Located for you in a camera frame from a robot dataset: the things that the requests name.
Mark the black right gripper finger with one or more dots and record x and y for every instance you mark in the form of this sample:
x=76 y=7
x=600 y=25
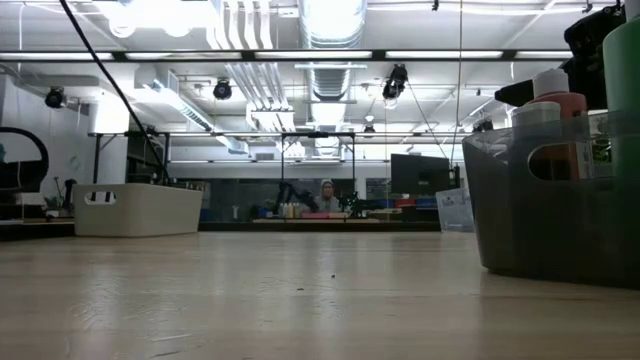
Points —
x=517 y=93

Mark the small dark paint bottle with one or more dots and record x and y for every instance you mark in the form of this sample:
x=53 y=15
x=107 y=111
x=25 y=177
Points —
x=535 y=114

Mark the green paint bottle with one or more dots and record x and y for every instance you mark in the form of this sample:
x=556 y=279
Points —
x=622 y=100

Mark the red paint bottle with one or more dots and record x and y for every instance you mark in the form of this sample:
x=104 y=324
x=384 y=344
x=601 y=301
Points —
x=575 y=115

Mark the black background robot arm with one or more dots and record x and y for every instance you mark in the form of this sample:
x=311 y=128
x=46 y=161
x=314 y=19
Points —
x=356 y=202
x=295 y=194

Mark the black hanging spot lamp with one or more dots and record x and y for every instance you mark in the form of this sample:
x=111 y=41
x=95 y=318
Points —
x=482 y=124
x=55 y=97
x=222 y=90
x=395 y=82
x=368 y=130

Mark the black background monitor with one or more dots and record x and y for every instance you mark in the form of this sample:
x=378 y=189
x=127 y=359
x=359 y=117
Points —
x=420 y=175

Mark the clear plastic bin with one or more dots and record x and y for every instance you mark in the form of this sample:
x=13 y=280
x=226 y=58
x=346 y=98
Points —
x=455 y=210

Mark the blue storage bin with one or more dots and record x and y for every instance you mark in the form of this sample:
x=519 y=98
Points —
x=385 y=203
x=427 y=202

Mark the dark grey translucent bin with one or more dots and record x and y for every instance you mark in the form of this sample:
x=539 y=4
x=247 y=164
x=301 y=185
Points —
x=550 y=235

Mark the red storage bin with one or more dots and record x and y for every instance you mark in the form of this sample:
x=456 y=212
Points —
x=405 y=202

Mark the orange flat box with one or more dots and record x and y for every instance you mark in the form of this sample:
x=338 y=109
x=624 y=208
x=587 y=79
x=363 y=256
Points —
x=339 y=215

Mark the person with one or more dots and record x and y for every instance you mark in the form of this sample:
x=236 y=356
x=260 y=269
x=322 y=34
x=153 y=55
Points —
x=327 y=197

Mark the red flat box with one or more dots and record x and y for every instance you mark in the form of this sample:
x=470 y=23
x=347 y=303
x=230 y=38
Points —
x=315 y=215

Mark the white plastic bin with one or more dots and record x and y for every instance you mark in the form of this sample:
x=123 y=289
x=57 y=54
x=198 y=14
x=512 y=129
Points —
x=140 y=210

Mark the silver ventilation duct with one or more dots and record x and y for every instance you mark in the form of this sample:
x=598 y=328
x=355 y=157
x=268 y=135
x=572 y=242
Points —
x=330 y=80

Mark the black background rig frame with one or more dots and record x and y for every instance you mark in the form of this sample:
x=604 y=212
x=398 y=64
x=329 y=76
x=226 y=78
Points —
x=320 y=134

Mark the black aluminium table frame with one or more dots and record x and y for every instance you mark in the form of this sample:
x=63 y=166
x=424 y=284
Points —
x=240 y=226

